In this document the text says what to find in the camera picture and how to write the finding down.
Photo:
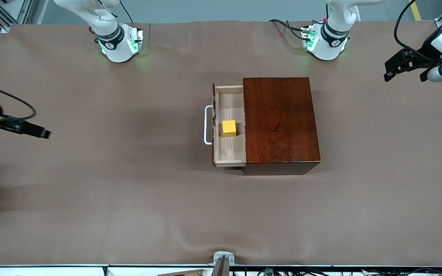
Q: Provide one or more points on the green terminal connector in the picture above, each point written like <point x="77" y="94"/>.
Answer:
<point x="269" y="271"/>

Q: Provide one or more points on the light wood drawer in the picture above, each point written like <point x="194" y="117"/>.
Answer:
<point x="230" y="151"/>

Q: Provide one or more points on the green lit base connector box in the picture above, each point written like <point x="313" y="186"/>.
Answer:
<point x="310" y="38"/>
<point x="136" y="40"/>

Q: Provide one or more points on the grey metal bracket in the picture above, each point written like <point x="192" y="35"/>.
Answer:
<point x="223" y="256"/>

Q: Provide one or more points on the brown table cover cloth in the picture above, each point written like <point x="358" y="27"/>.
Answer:
<point x="129" y="214"/>

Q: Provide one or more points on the tan board piece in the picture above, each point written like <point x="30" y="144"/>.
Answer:
<point x="190" y="273"/>

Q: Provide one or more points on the aluminium frame structure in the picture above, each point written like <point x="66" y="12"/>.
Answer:
<point x="1" y="19"/>

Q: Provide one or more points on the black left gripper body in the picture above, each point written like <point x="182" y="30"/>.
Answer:
<point x="423" y="54"/>

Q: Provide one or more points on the yellow block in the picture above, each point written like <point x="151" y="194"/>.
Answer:
<point x="229" y="128"/>

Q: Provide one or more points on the dark brown wooden cabinet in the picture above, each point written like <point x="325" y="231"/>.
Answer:
<point x="286" y="134"/>

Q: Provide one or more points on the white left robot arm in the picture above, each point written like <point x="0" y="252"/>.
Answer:
<point x="332" y="42"/>

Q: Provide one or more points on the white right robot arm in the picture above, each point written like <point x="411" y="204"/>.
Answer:
<point x="109" y="42"/>

